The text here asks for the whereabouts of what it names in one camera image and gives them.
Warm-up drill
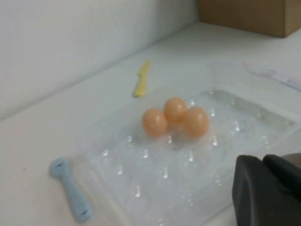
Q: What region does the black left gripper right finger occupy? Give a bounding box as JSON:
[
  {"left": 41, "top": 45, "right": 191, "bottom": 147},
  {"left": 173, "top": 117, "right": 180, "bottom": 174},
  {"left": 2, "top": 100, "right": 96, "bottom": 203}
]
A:
[{"left": 262, "top": 153, "right": 301, "bottom": 202}]

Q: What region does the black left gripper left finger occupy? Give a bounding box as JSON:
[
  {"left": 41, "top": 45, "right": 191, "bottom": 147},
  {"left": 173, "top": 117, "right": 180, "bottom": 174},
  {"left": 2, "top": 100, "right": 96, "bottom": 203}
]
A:
[{"left": 231, "top": 154, "right": 301, "bottom": 226}]

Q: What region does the clear plastic egg box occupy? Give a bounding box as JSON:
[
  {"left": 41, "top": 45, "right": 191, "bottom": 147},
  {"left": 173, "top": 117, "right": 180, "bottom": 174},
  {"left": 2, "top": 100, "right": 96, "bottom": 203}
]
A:
[{"left": 75, "top": 61, "right": 301, "bottom": 226}]

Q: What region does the brown egg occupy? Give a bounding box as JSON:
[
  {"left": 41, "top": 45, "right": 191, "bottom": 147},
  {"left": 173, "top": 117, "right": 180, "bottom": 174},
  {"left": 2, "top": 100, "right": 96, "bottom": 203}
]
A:
[
  {"left": 164, "top": 97, "right": 189, "bottom": 124},
  {"left": 142, "top": 108, "right": 168, "bottom": 138},
  {"left": 182, "top": 107, "right": 210, "bottom": 140}
]

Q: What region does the brown cardboard box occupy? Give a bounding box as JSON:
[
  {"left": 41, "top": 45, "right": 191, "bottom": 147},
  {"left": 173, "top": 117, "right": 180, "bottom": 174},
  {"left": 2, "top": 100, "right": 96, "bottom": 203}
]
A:
[{"left": 197, "top": 0, "right": 301, "bottom": 38}]

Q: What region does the yellow plastic knife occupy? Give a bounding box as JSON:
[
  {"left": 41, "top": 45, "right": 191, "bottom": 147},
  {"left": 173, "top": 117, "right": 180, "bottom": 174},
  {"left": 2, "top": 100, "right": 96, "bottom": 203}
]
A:
[{"left": 133, "top": 59, "right": 151, "bottom": 98}]

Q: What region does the light blue plastic knife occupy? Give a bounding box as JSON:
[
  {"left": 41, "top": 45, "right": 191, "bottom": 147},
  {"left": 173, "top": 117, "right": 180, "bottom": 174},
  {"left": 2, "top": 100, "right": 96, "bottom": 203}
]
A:
[{"left": 48, "top": 156, "right": 95, "bottom": 224}]

